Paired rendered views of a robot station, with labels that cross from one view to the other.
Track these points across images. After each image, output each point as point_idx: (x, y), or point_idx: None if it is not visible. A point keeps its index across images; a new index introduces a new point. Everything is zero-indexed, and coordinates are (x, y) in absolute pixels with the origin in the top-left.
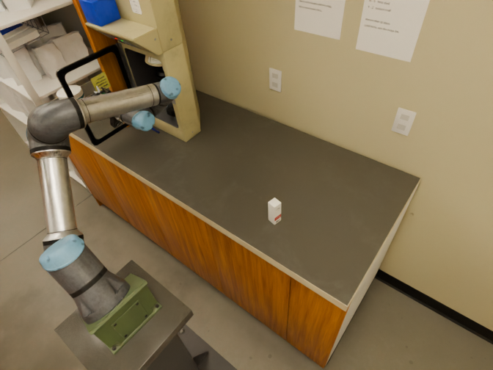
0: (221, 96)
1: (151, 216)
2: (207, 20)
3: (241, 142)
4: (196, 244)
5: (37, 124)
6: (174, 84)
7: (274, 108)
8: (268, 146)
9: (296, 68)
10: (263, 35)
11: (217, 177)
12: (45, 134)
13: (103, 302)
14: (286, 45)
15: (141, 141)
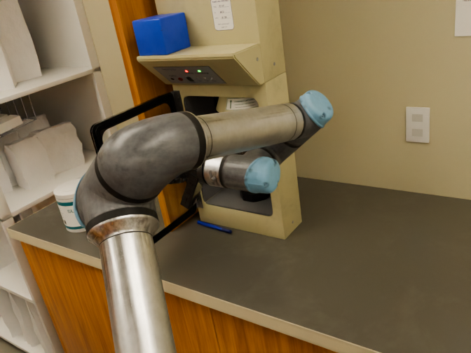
0: (308, 175)
1: None
2: (291, 60)
3: (384, 228)
4: None
5: (127, 155)
6: (324, 100)
7: (413, 173)
8: (434, 227)
9: (458, 97)
10: (393, 59)
11: (373, 284)
12: (139, 175)
13: None
14: (439, 65)
15: (204, 248)
